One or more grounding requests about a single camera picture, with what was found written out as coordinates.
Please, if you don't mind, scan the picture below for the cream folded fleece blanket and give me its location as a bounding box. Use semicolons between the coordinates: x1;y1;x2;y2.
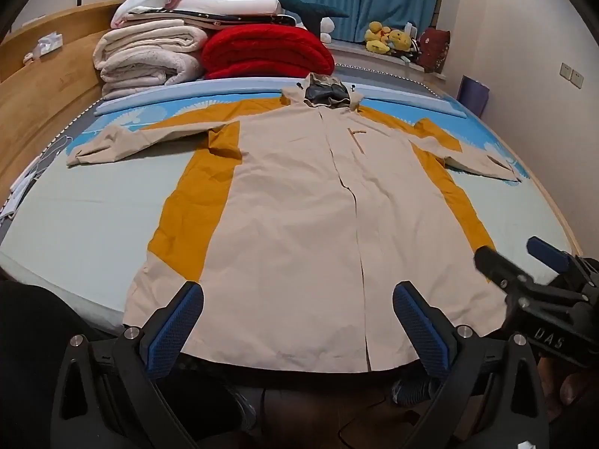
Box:
95;19;209;73

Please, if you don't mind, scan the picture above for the bed with light blue sheet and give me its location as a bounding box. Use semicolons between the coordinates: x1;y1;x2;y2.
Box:
0;63;581;335

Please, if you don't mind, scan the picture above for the beige and mustard jacket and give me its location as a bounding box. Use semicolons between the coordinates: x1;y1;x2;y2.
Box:
66;74;525;373

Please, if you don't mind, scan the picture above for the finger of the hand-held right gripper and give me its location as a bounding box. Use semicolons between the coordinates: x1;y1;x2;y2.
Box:
474;245;530;291
526;236;575;273

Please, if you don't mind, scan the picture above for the red folded blanket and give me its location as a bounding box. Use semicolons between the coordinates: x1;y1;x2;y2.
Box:
202;25;336;80

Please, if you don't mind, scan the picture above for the pinkish white folded blanket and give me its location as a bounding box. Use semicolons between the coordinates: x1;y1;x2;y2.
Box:
100;51;207;101

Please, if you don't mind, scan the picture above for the yellow plush toy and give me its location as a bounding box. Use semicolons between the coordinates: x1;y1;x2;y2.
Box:
386;29;413;55
365;21;392;54

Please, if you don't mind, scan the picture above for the white folded pillow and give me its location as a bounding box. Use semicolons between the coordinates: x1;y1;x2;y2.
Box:
175;0;282;18

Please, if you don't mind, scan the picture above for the white cable on bed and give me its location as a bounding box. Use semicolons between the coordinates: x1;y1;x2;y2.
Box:
9;135;72;197

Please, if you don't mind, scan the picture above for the person's blue shoe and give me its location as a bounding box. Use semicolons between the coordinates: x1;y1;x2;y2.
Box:
390;376;441;406
219;384;258;431

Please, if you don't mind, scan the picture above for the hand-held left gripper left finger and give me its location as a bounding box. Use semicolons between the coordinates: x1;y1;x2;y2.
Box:
49;281;244;449

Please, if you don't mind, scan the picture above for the person's right hand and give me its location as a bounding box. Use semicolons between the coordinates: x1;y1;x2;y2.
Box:
538;358;599;426

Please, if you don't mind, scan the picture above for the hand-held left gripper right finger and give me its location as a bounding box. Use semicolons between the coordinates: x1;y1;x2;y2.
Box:
392;281;551;449

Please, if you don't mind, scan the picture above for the tissue box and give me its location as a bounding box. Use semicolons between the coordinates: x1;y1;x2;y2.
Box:
36;33;64;55

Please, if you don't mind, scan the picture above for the dark red cushion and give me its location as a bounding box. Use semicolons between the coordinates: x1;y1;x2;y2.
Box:
418;28;451;74

